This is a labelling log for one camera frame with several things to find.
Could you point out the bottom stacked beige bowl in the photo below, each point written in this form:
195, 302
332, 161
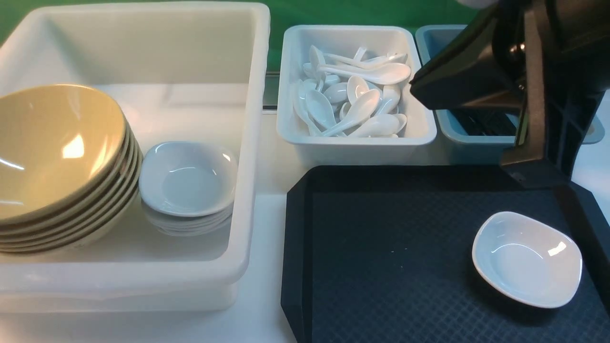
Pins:
86, 240

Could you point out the top stacked white dish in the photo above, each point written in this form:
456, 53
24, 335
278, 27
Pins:
188, 178

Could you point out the grey-blue chopstick bin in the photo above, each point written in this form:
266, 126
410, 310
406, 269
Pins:
461, 144

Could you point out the white spoon left bowl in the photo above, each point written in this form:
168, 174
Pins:
320, 109

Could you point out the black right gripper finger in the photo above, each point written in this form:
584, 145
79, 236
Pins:
566, 74

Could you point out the beige noodle bowl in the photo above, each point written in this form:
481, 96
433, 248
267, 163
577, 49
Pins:
56, 142

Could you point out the stacked beige bowl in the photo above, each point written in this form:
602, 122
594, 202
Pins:
93, 206
72, 226
62, 238
79, 205
86, 240

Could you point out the large white plastic tub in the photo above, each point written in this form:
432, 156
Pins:
192, 71

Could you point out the white soup spoon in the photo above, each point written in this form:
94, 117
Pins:
360, 111

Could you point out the top stacked beige bowl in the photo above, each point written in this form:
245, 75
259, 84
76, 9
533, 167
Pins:
79, 205

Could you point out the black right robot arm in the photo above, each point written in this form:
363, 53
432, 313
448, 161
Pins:
548, 59

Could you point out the white square sauce dish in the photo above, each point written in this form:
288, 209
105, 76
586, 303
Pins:
527, 260

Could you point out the bottom stacked white dish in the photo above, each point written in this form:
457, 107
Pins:
190, 232

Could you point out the black chopsticks bundle in bin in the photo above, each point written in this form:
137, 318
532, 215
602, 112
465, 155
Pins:
484, 122

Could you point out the stacked white dish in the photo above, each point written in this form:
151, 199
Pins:
186, 221
188, 178
172, 226
190, 232

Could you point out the black serving tray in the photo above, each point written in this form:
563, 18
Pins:
382, 254

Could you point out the white spoon front right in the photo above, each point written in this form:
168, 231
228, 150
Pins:
383, 124

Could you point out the white spoon centre upright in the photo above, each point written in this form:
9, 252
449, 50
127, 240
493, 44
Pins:
356, 87

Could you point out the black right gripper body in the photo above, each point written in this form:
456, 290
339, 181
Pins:
482, 67

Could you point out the white spoon bin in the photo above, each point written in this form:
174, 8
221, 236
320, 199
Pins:
303, 49

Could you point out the white spoon far left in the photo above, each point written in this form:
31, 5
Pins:
301, 111

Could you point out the white spoon back thin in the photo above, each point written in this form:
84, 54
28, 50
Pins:
365, 64

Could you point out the long white spoon top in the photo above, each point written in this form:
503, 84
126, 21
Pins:
388, 74

